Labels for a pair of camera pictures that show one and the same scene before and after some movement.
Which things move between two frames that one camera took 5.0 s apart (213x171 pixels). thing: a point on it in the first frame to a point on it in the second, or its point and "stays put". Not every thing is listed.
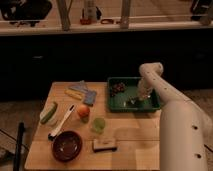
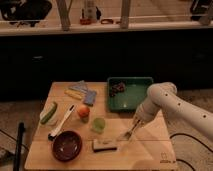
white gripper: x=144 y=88 to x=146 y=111
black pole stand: x=18 y=153 stays put
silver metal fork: x=133 y=102 to x=129 y=133
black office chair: x=25 y=11 stays put
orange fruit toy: x=83 y=111 stays put
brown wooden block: x=103 y=145 stays put
